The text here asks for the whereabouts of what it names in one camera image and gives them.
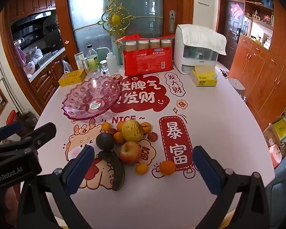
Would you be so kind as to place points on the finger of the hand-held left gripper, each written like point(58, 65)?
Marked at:
point(9, 130)
point(41, 133)

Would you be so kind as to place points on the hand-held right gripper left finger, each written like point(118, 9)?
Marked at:
point(82, 169)

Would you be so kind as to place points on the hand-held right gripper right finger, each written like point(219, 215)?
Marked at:
point(206, 171)

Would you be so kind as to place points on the dark green long avocado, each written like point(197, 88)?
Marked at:
point(114, 169)

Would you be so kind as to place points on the large orange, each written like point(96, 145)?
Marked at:
point(167, 167)

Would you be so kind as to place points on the small orange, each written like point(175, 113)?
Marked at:
point(106, 126)
point(141, 168)

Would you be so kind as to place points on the red apple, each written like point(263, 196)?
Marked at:
point(130, 153)

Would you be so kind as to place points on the pink glass bowl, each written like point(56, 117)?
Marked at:
point(85, 95)

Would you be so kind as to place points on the yellow-green pear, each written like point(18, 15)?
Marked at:
point(132, 130)

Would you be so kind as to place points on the orange with leaf stem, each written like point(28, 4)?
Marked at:
point(146, 128)

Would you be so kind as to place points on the red bucket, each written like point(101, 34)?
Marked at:
point(12, 117)

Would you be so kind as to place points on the printed table cover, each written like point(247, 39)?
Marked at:
point(216, 124)

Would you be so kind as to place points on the wooden kitchen base cabinet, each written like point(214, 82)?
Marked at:
point(45, 81)

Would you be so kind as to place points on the flat yellow box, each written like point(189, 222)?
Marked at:
point(71, 77)

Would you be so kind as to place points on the clear plastic bag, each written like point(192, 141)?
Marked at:
point(66, 67)

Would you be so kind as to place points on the pink basin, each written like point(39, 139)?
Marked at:
point(275, 156)

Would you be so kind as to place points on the cardboard box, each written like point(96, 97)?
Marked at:
point(273, 136)

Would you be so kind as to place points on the blue chair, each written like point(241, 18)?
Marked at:
point(284, 190)

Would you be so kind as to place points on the small metal can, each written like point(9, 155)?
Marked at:
point(84, 64)

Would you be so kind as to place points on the small white carton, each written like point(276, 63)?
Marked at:
point(78, 59)

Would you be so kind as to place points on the clear bottle with green label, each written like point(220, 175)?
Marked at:
point(93, 60)

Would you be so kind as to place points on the grey round stool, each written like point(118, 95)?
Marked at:
point(236, 86)

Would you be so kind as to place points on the small glass jar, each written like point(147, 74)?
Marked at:
point(103, 66)

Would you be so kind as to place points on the yellow tissue box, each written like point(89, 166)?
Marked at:
point(203, 77)

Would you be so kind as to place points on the white squeeze bottle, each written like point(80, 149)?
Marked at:
point(111, 63)

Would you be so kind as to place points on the kitchen range hood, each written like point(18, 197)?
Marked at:
point(31, 18)

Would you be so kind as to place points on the white countertop appliance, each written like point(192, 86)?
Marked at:
point(193, 57)

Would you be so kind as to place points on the wooden shelf cabinet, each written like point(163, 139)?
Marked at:
point(271, 76)

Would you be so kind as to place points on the frosted glass door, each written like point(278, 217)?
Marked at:
point(90, 16)

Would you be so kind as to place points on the red pack of paper cups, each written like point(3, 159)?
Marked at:
point(146, 58)

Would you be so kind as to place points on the white towel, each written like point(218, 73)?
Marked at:
point(205, 37)

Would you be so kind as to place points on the gold door ornament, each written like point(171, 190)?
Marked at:
point(115, 18)

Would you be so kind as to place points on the dark brown entrance door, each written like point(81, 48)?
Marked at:
point(231, 35)

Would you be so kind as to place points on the red door decoration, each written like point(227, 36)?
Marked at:
point(237, 10)

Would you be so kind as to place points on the wooden wall cabinets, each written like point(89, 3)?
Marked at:
point(33, 0)

